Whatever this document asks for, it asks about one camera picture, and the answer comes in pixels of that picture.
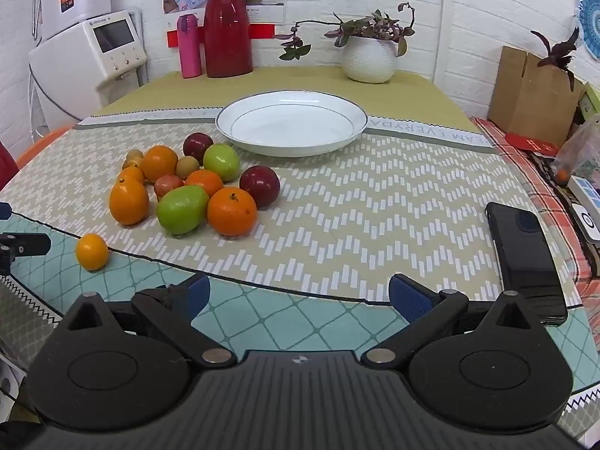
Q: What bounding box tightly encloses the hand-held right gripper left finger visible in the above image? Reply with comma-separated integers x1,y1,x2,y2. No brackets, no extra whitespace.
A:
54,273,238,369

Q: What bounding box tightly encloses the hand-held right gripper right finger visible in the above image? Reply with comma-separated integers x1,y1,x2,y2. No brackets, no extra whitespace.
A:
361,273,547,369

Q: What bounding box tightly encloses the small orange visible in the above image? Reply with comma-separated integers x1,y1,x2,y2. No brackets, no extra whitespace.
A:
76,233,110,272
117,166,145,186

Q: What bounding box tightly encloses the large green jujube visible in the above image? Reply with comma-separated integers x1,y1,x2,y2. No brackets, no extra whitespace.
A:
156,185,210,236

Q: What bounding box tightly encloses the tangerine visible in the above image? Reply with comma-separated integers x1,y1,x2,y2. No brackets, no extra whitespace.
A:
207,187,258,237
184,169,224,198

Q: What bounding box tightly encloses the small pink-red plum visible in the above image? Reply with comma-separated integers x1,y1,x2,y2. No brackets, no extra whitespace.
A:
154,175,185,200

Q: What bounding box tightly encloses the dark red plum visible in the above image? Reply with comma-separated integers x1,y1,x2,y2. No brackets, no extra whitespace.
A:
183,132,215,163
239,165,281,209

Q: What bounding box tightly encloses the green apple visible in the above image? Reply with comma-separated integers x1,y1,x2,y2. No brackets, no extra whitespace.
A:
203,143,241,183

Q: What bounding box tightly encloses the large round orange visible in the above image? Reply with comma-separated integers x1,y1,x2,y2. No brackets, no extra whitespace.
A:
141,145,179,183

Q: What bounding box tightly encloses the white plate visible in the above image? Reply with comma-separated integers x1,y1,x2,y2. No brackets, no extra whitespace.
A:
216,90,369,158

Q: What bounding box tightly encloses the red kettle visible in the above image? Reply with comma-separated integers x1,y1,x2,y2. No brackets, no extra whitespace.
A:
0,143,20,189

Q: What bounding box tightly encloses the orange chair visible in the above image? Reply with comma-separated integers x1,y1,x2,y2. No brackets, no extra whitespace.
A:
16,124,77,170

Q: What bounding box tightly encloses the black phone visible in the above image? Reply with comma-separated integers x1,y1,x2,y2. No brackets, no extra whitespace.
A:
485,201,569,327

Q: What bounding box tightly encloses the white water dispenser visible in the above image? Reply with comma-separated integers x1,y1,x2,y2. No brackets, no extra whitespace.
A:
28,9,149,133

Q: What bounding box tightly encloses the plaid cloth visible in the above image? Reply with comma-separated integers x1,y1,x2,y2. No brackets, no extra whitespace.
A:
471,116,600,314

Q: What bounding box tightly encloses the small white device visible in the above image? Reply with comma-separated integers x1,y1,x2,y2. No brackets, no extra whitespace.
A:
572,204,600,241

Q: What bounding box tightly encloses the red envelope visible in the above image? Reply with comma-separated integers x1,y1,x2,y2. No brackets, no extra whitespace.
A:
505,132,561,157

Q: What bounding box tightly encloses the olive tablecloth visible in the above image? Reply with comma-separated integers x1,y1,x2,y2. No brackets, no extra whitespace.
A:
89,66,485,135

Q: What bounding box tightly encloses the clear plastic bag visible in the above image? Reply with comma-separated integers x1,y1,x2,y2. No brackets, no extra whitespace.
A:
553,119,600,185

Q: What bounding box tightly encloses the cardboard box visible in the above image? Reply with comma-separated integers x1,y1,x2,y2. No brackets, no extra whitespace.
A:
487,46,585,149

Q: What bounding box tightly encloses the trailing plant in white pot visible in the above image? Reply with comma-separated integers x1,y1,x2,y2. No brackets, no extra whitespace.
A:
276,2,418,84

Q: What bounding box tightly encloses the pink bottle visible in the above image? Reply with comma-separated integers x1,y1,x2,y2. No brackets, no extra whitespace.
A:
177,14,203,80

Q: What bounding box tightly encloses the red thermos jug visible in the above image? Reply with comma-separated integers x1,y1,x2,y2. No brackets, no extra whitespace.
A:
203,0,255,78

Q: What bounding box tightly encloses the green file binder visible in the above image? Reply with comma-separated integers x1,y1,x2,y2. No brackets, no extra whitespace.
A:
579,82,600,114

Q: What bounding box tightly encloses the dark purple plant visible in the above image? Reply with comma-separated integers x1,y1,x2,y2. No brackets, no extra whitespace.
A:
529,28,582,93

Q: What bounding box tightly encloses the large blue round decoration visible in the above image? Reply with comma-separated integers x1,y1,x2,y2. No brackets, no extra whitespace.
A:
574,0,600,62

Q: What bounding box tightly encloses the grey hose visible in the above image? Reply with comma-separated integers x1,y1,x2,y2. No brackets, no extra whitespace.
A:
27,63,90,125

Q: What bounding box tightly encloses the braided metal hose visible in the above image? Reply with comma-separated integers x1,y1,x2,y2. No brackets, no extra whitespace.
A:
31,0,47,39

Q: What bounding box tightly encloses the red wall sticker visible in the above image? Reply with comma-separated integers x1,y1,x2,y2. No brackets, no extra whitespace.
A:
166,23,278,48

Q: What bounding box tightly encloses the white wall pipe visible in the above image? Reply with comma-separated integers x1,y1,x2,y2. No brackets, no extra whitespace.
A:
433,0,456,86

